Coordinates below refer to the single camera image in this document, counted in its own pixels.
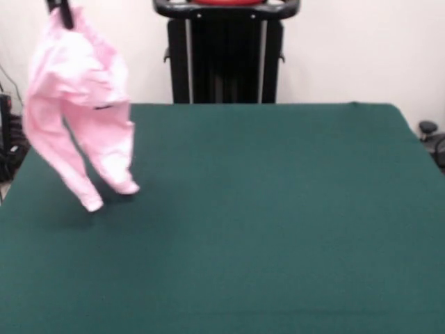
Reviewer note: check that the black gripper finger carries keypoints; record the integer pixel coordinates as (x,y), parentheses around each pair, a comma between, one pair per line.
(67,14)
(51,4)

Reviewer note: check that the pink child's pants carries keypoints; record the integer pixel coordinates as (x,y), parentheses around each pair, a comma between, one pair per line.
(76,104)

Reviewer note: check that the black electronics box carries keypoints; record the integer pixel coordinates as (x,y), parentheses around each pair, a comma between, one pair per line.
(5,118)

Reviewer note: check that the black bag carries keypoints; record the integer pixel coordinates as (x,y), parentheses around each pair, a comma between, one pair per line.
(10,163)

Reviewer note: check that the dark green table cloth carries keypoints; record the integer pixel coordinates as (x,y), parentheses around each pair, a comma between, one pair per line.
(243,226)

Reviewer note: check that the black office chair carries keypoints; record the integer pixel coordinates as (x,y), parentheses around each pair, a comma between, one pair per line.
(436,139)

